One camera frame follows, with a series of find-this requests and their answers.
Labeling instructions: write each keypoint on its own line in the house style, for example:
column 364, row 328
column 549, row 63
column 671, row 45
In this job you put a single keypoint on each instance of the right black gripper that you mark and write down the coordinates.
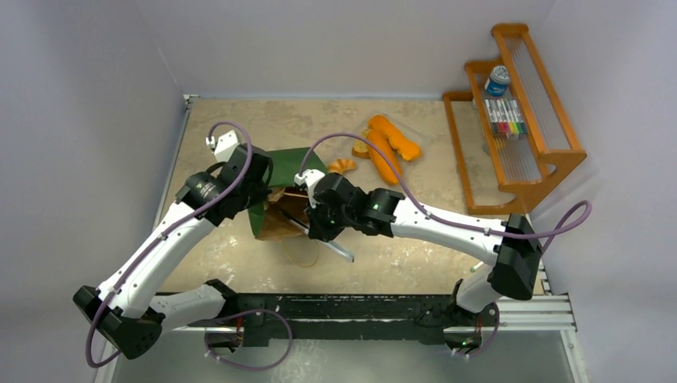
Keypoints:
column 315, row 218

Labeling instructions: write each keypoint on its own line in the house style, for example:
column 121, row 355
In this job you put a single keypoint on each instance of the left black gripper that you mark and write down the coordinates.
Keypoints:
column 259, row 194

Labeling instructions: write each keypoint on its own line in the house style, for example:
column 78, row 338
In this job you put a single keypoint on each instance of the fake croissant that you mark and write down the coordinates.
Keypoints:
column 341, row 166

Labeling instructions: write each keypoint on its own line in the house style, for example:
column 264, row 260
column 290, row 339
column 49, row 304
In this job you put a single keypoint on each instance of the metal tongs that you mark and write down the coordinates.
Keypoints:
column 312, row 232

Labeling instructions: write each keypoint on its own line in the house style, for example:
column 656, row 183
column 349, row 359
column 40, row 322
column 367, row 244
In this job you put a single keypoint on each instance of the green paper bag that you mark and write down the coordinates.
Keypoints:
column 274, row 219

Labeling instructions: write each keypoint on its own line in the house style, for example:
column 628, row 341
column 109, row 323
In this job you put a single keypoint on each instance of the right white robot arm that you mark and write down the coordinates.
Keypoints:
column 510, row 256

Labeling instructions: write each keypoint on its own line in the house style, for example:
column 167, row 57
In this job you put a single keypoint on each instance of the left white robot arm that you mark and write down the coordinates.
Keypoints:
column 126, row 308

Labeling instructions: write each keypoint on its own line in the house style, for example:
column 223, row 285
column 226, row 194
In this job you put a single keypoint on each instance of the green white marker pen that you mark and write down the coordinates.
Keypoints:
column 476, row 267

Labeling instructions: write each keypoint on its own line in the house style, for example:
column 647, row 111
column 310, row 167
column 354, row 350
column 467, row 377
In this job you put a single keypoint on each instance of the orange wooden shelf rack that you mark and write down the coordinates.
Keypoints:
column 527, row 169

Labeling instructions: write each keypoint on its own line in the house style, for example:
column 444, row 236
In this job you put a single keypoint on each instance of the coloured marker set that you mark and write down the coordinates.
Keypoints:
column 505, row 117

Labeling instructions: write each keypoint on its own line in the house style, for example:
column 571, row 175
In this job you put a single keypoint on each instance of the blue white jar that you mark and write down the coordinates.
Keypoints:
column 498, row 81

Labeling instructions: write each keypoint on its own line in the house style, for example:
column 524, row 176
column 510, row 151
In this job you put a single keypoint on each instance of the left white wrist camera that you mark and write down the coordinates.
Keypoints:
column 223, row 146

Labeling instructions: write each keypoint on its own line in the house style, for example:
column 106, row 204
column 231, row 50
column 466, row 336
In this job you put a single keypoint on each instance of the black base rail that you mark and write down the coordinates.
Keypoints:
column 429, row 319

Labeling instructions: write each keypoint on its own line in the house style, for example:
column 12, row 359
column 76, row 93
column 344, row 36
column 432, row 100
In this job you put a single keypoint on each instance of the aluminium frame rail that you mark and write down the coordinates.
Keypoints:
column 539, row 312

